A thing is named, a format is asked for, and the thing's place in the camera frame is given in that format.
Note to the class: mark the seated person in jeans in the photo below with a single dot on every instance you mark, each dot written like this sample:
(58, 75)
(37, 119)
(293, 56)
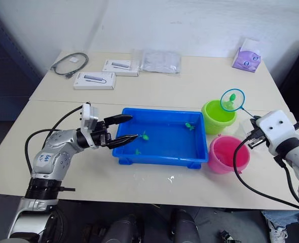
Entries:
(278, 216)

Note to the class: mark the green plastic bucket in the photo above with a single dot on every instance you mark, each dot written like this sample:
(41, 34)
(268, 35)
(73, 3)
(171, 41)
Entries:
(212, 126)

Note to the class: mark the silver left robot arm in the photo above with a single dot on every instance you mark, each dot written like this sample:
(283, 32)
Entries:
(53, 149)

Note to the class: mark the dark blue metal cabinet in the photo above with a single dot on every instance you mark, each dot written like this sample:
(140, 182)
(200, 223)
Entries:
(2, 76)

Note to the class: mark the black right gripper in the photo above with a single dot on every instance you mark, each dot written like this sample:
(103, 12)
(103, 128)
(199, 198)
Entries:
(256, 141)

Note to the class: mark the clear plastic bag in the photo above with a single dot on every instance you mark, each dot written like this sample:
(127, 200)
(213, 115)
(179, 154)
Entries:
(159, 60)

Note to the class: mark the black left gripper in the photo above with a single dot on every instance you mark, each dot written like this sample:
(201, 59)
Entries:
(101, 136)

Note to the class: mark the blue plastic tub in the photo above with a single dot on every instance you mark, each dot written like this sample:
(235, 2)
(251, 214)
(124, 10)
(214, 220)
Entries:
(164, 146)

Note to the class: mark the green toy fish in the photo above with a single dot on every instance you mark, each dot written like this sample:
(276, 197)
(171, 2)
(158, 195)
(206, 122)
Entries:
(138, 152)
(232, 97)
(189, 125)
(145, 137)

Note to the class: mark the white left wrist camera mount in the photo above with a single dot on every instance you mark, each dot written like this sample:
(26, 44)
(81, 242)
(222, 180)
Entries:
(88, 116)

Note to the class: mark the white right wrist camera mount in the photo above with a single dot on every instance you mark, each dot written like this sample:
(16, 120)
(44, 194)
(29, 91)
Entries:
(276, 131)

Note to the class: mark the pink plastic bucket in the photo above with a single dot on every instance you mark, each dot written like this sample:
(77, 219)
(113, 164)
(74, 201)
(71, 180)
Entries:
(218, 164)

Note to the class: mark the white product box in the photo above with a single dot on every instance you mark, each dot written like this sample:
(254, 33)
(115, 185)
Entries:
(93, 82)
(119, 67)

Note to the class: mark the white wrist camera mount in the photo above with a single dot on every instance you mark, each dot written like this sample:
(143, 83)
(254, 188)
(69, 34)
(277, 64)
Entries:
(276, 131)
(88, 116)

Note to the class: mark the blue rimmed fishing net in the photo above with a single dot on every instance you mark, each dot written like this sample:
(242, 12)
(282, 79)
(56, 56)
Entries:
(239, 101)

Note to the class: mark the purple tissue box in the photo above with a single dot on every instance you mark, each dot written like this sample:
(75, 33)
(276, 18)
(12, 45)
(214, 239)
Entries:
(245, 60)

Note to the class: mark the dark rounded shape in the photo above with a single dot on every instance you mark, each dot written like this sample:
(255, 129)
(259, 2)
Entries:
(185, 227)
(121, 230)

